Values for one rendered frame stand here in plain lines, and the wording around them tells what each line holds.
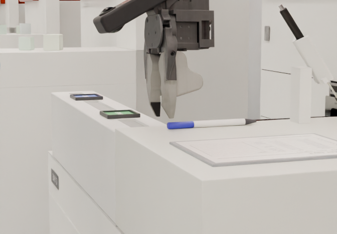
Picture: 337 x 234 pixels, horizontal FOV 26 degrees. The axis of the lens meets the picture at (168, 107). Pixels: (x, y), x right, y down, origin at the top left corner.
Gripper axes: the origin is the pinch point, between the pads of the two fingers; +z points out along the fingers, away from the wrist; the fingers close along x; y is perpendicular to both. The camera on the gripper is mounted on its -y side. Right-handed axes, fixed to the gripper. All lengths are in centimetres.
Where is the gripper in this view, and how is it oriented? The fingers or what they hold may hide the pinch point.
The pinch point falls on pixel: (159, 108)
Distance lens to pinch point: 104.2
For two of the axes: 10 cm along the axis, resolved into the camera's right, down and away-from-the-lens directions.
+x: -3.5, -0.4, 9.4
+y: 9.4, -0.3, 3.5
